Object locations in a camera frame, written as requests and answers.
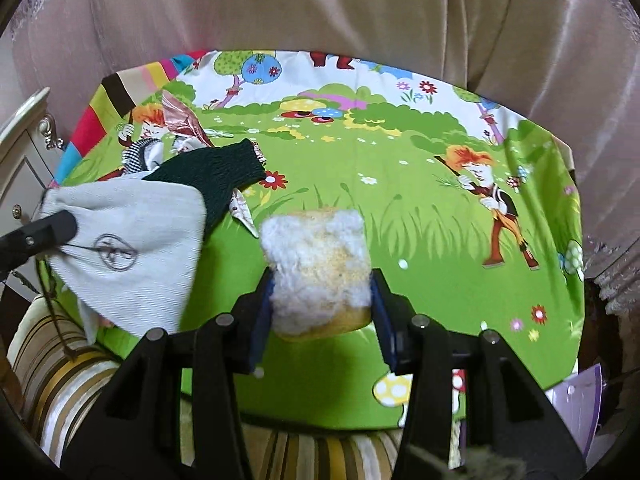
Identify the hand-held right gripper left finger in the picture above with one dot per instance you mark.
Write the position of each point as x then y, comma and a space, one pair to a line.
260, 325

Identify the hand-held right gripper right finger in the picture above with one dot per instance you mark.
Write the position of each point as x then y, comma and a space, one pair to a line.
385, 320

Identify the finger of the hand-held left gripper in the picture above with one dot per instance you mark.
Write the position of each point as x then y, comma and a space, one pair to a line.
50, 230

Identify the yellow fluffy sponge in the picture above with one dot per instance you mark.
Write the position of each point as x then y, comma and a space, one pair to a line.
315, 270

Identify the houndstooth cloth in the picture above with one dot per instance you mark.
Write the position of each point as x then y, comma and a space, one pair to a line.
135, 155

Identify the dark green knit glove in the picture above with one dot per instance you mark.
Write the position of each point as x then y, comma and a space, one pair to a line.
220, 170

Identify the floral scarf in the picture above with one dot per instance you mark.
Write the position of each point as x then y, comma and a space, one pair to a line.
182, 120

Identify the purple storage box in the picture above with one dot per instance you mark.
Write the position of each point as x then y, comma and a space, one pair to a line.
575, 400

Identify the white drawer cabinet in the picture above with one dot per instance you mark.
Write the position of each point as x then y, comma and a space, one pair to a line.
25, 160

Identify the green printed blanket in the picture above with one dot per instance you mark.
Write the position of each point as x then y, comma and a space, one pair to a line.
400, 210

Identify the striped velvet cushion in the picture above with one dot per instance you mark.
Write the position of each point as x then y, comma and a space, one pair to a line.
60, 375

